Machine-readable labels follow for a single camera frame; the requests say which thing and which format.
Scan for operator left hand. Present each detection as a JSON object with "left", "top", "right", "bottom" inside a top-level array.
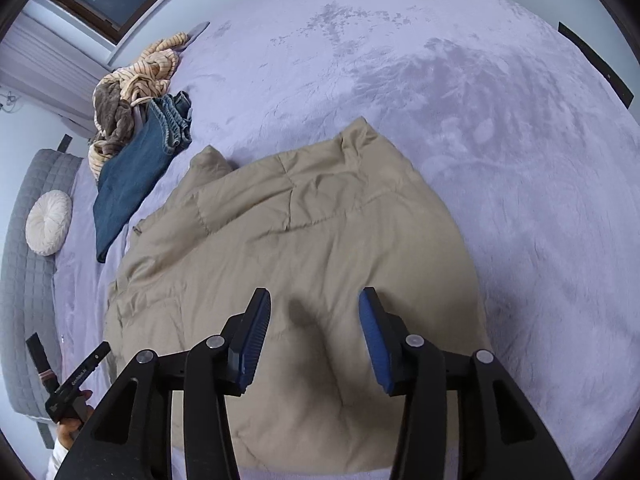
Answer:
[{"left": 56, "top": 390, "right": 94, "bottom": 450}]

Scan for tan striped knit garment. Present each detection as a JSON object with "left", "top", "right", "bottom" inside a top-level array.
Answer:
[{"left": 88, "top": 32, "right": 190, "bottom": 181}]

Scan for lavender plush bed blanket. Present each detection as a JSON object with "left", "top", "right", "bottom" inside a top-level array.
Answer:
[{"left": 55, "top": 0, "right": 639, "bottom": 479}]

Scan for round white pleated cushion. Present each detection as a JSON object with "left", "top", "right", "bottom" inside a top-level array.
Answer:
[{"left": 25, "top": 190, "right": 73, "bottom": 257}]

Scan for brown fuzzy garment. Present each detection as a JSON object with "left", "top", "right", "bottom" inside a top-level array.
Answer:
[{"left": 92, "top": 80, "right": 134, "bottom": 158}]

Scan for grey window curtain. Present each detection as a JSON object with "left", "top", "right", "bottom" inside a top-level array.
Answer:
[{"left": 1, "top": 14, "right": 107, "bottom": 139}]

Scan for beige puffer jacket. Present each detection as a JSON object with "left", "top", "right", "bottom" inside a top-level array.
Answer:
[{"left": 104, "top": 119, "right": 488, "bottom": 474}]

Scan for folded blue jeans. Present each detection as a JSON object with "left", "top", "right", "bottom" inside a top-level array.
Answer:
[{"left": 93, "top": 91, "right": 192, "bottom": 263}]

